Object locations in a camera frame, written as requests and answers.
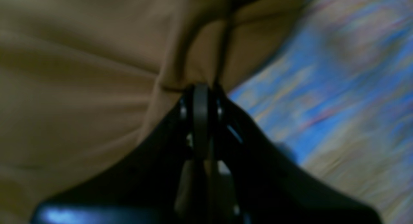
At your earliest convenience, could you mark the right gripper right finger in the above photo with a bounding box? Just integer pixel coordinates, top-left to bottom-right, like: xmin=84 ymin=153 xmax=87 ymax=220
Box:
xmin=212 ymin=86 xmax=382 ymax=224

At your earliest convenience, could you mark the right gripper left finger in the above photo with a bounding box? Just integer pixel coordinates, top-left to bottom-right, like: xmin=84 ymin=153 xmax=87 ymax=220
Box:
xmin=30 ymin=84 xmax=208 ymax=224

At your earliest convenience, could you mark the brown t-shirt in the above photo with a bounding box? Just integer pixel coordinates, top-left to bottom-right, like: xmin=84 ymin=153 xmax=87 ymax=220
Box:
xmin=0 ymin=0 xmax=309 ymax=224

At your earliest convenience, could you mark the patterned tile tablecloth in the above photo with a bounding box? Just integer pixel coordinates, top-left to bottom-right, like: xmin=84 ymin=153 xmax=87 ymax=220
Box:
xmin=230 ymin=0 xmax=413 ymax=224

